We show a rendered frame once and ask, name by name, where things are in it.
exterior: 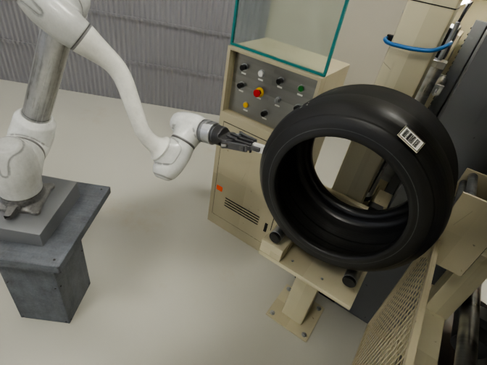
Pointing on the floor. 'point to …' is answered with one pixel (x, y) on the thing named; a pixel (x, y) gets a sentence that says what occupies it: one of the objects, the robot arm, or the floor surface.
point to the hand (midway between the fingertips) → (261, 148)
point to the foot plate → (303, 331)
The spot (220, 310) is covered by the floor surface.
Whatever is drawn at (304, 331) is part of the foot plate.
